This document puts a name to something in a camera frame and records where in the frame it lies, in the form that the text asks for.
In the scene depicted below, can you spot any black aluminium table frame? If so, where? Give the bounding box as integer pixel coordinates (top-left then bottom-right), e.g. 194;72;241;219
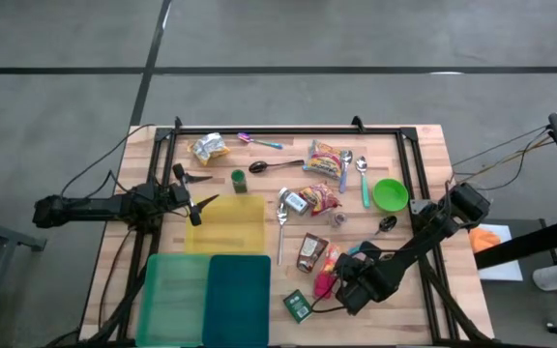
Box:
84;115;495;348

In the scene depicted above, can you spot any white paper sheet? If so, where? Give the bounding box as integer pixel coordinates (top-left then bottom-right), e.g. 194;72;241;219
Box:
475;222;524;282

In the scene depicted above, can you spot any iridescent rainbow metal spoon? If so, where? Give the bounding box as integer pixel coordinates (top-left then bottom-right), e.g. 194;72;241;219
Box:
237;131;284;151

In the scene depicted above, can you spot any yellow side cable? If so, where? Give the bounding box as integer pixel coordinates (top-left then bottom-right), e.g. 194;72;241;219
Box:
452;137;553;184

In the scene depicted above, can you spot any plain silver metal spoon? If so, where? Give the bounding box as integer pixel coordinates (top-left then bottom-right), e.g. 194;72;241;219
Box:
276;201;290;267

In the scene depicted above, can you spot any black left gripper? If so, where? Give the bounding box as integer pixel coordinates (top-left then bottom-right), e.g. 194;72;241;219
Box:
168;162;220;228

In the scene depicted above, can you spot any black spoon teal handle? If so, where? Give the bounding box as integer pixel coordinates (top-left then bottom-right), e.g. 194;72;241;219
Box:
347;215;398;256

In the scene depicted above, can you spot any dark black metal spoon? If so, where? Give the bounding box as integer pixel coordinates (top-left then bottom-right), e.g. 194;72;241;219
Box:
248;159;306;175

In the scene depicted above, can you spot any black table edge cable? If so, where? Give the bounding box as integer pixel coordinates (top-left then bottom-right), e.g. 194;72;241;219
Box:
97;226;135;331

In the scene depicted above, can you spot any light green translucent bin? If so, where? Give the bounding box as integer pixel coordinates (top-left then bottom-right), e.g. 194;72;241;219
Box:
135;253;212;348

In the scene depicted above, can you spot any silver spoon lilac handle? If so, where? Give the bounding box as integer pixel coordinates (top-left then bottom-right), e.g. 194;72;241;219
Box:
338;149;354;194

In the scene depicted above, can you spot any yellow snack bag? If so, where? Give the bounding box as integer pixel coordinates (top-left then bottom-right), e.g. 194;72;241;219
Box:
187;131;231;166

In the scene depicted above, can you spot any red noodle snack packet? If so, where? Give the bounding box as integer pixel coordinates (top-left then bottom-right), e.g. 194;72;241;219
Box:
299;182;342;218

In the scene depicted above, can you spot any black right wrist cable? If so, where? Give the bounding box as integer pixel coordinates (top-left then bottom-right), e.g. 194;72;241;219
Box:
309;277;348;314

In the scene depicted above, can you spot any green lidded spice jar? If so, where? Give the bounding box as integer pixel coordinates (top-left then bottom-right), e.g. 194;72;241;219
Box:
230;168;249;194

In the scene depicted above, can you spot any yellow translucent plastic bin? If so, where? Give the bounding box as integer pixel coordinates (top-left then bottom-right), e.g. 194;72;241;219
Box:
185;194;267;256

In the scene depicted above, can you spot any dark green spice tin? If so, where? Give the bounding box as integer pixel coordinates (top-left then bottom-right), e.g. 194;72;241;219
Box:
282;288;314;325

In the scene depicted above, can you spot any dark teal plastic bin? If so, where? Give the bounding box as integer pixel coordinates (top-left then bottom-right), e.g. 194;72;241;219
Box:
201;254;273;348

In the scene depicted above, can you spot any brown stand-up pouch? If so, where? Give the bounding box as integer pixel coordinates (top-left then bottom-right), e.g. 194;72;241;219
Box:
296;232;330;275

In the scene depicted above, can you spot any orange cloth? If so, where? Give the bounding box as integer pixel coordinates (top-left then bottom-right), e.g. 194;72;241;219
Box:
468;226;502;255

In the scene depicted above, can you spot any red smoked paprika tin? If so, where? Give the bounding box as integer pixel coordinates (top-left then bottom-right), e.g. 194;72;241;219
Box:
312;244;342;300

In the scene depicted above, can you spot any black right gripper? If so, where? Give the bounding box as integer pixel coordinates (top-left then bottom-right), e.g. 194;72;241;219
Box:
335;244;396;316

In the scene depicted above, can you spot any bright green plastic bowl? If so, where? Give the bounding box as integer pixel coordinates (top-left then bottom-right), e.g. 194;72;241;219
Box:
371;178;410;214

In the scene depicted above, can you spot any black side cable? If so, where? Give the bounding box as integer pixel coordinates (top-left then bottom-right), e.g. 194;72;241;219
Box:
447;124;553;192

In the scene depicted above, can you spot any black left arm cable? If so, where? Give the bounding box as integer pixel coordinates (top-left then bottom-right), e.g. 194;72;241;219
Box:
59;123;157;198

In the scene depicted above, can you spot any yellow Maruchan ramen packet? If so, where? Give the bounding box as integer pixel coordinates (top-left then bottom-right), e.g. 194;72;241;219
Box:
302;139;352;181

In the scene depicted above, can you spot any silver spoon green handle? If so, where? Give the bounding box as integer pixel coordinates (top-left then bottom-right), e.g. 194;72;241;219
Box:
355;155;371;210

